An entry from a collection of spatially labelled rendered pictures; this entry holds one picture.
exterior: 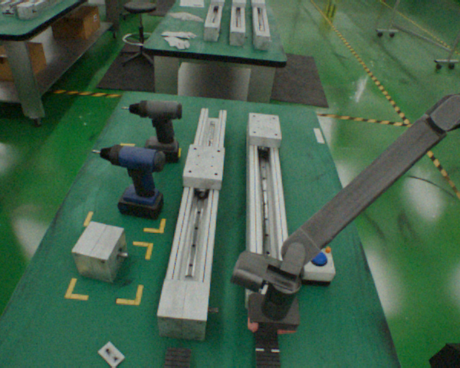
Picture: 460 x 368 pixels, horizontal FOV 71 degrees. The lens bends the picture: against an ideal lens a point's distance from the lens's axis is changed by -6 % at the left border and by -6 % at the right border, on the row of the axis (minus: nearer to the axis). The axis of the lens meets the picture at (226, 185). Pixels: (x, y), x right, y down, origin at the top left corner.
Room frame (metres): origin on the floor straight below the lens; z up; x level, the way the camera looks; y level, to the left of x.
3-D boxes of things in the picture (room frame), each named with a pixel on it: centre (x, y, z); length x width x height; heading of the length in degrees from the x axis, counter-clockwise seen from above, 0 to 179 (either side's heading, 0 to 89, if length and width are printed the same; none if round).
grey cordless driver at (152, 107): (0.98, 0.27, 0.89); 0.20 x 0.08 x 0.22; 97
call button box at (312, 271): (0.55, -0.25, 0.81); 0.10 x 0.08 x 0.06; 92
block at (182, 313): (0.38, 0.05, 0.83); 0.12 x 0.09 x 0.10; 92
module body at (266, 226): (0.83, -0.12, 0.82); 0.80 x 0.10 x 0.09; 2
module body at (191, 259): (0.82, 0.07, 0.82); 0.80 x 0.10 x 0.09; 2
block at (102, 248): (0.50, 0.28, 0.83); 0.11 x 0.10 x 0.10; 84
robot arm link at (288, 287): (0.37, -0.13, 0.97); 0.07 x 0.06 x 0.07; 73
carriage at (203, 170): (0.82, 0.07, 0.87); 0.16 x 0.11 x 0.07; 2
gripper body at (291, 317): (0.37, -0.13, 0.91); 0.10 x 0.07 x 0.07; 92
